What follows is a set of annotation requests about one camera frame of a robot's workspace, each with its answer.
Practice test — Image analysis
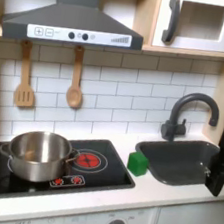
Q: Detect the green block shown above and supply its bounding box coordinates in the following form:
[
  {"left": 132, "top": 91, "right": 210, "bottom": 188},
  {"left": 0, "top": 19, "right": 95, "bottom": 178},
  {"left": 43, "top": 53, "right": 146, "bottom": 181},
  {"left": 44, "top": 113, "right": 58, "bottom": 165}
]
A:
[{"left": 125, "top": 149, "right": 152, "bottom": 180}]

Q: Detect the dark grey sink basin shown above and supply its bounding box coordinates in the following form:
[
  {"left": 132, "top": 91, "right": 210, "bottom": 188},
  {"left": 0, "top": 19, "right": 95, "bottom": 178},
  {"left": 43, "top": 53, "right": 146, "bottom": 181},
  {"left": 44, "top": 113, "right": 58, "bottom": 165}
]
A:
[{"left": 130, "top": 131, "right": 223, "bottom": 193}]

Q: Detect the dark grey tap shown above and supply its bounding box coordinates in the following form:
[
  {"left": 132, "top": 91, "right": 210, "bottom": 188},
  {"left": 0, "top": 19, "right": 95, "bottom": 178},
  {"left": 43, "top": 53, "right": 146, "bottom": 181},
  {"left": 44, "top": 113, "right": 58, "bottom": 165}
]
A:
[{"left": 159, "top": 87, "right": 223, "bottom": 149}]

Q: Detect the black toy stove top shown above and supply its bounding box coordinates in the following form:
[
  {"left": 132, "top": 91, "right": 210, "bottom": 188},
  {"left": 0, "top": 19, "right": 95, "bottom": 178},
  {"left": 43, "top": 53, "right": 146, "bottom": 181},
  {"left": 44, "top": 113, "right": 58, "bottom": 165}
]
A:
[{"left": 0, "top": 124, "right": 142, "bottom": 218}]

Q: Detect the white toy microwave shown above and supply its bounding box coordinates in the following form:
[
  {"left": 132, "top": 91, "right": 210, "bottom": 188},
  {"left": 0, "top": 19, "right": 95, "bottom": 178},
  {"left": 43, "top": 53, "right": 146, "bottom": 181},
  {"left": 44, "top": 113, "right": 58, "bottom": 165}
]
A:
[{"left": 151, "top": 0, "right": 224, "bottom": 57}]

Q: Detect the wooden spoon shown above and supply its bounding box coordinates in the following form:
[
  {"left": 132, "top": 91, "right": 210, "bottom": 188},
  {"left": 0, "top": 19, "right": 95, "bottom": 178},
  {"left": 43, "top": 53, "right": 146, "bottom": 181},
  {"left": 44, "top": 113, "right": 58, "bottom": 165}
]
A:
[{"left": 63, "top": 44, "right": 91, "bottom": 111}]

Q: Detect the steel pot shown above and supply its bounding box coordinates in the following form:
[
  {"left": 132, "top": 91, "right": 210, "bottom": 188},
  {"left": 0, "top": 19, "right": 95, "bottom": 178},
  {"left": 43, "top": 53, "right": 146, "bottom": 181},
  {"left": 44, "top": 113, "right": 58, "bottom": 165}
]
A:
[{"left": 0, "top": 125, "right": 84, "bottom": 190}]

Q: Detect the wooden slotted spatula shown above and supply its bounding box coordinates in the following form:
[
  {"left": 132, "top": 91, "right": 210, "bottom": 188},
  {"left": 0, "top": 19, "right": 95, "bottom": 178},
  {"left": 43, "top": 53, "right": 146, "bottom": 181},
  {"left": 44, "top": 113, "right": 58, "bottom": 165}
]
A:
[{"left": 11, "top": 39, "right": 44, "bottom": 110}]

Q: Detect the grey range hood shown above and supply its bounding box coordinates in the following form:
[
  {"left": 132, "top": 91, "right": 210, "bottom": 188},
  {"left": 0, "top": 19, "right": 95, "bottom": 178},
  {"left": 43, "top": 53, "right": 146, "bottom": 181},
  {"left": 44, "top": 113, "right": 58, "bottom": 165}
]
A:
[{"left": 0, "top": 0, "right": 150, "bottom": 57}]

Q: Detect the grey microwave door handle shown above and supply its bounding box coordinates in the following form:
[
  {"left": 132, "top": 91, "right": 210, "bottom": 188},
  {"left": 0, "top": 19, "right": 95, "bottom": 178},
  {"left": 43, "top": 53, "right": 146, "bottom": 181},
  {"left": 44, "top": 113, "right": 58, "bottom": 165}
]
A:
[{"left": 160, "top": 0, "right": 183, "bottom": 46}]

